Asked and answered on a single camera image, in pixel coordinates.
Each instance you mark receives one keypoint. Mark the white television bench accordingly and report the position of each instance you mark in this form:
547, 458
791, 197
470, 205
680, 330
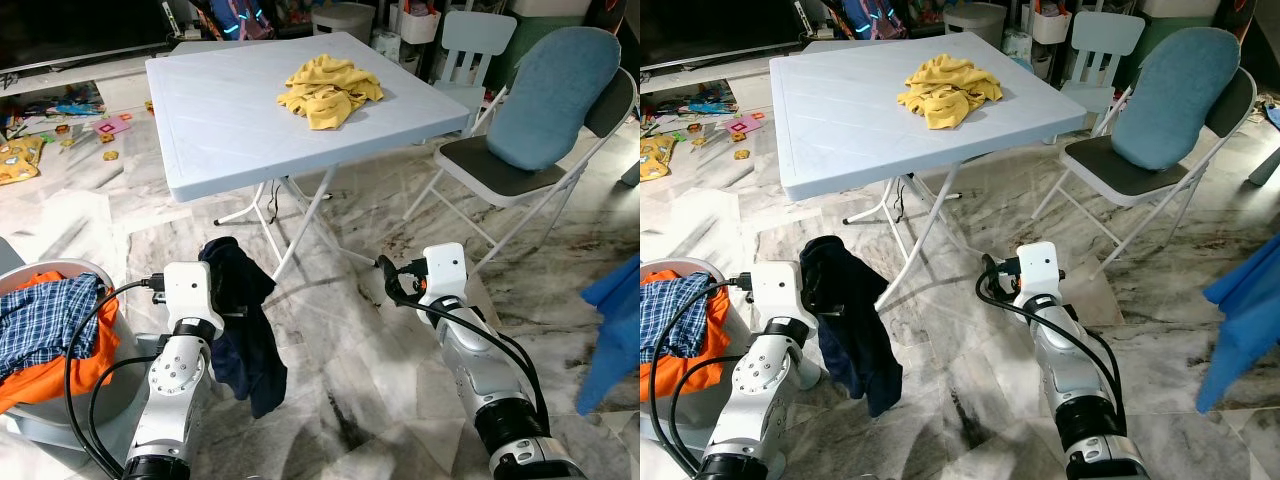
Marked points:
690, 75
60, 80

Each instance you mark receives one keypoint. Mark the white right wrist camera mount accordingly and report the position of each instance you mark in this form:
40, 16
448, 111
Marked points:
445, 270
1038, 270

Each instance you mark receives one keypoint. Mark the white plastic folding table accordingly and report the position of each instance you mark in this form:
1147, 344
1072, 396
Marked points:
860, 125
240, 120

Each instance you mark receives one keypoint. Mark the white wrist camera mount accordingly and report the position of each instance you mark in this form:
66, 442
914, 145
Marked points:
778, 295
187, 292
445, 270
1038, 270

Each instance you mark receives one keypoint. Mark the green cabinet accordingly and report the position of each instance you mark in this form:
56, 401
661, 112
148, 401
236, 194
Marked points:
530, 35
1160, 35

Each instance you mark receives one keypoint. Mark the blue plaid shirt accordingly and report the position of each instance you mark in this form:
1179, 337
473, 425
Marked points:
675, 315
40, 320

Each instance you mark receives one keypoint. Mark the black television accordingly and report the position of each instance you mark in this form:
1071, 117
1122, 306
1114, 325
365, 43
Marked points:
710, 28
80, 30

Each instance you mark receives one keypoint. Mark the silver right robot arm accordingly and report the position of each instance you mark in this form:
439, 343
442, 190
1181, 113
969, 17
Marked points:
1060, 360
470, 360

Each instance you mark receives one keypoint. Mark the pale blue child chair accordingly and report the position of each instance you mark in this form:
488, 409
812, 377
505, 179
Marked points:
475, 35
1105, 35

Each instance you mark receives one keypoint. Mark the yellow printed bag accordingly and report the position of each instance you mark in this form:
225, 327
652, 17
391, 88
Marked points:
655, 158
20, 160

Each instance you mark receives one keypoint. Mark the white trash bin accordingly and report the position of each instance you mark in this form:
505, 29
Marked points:
973, 22
343, 22

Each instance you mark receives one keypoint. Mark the yellow garment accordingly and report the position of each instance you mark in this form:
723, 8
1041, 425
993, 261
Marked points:
330, 95
950, 95

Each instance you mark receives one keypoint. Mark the blue fabric cushion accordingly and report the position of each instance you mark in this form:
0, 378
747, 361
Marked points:
550, 100
1175, 100

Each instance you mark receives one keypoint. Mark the navy blue garment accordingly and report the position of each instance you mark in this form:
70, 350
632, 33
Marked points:
250, 350
860, 350

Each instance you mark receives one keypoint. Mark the grey folding chair white frame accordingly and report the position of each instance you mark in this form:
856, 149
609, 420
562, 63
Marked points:
500, 180
1125, 180

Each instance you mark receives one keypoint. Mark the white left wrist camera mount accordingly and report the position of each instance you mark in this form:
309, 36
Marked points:
778, 295
187, 292

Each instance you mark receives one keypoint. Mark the pink flat toy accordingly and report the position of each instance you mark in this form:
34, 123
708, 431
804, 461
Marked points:
745, 125
113, 125

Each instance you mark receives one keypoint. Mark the blue backpack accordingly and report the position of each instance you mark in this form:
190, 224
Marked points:
240, 18
870, 18

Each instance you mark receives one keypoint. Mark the orange garment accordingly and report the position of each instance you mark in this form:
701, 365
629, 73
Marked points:
680, 375
50, 380

